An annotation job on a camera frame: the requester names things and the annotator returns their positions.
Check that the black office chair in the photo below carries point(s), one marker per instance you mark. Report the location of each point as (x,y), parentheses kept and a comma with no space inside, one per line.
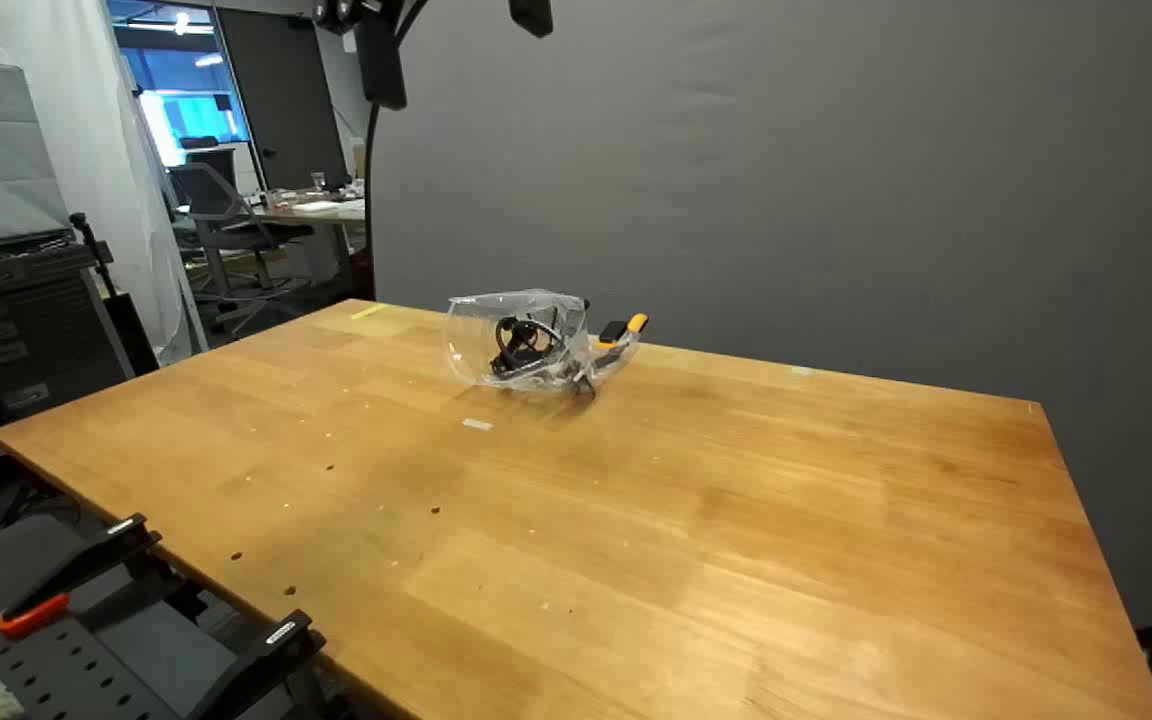
(220,225)

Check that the cluttered background desk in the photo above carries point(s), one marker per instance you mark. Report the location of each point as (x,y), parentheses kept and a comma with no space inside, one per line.
(317,205)

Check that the black perforated base board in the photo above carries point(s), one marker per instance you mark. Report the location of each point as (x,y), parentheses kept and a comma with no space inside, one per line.
(81,665)

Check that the white curtain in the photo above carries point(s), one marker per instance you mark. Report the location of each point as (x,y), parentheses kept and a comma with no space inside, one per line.
(108,160)

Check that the black equipment case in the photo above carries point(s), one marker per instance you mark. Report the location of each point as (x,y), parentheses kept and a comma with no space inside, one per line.
(17,347)

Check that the blue computer monitor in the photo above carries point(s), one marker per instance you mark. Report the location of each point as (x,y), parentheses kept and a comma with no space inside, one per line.
(200,120)

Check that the clear crumpled plastic container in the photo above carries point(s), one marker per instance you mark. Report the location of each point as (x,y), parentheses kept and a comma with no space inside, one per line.
(555,311)

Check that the grey backdrop cloth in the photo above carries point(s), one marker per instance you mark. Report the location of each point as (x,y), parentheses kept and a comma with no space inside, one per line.
(869,173)

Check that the yellow and black clamp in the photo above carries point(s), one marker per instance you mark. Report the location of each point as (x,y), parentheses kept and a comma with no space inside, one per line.
(628,326)

